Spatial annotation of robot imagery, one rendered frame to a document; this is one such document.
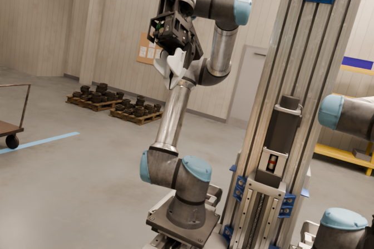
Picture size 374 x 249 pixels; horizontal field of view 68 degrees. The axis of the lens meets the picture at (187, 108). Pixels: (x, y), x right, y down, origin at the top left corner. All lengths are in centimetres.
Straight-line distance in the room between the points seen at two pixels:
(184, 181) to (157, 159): 12
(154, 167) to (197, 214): 23
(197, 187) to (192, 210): 9
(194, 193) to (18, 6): 996
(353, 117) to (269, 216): 57
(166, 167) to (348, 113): 62
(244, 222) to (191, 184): 26
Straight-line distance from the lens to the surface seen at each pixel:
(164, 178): 102
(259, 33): 754
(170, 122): 105
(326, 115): 66
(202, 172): 100
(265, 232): 112
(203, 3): 80
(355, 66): 651
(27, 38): 1022
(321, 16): 109
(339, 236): 100
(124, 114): 600
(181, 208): 106
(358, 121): 64
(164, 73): 63
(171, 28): 61
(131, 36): 892
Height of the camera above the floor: 164
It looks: 11 degrees down
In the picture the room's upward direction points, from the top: 12 degrees clockwise
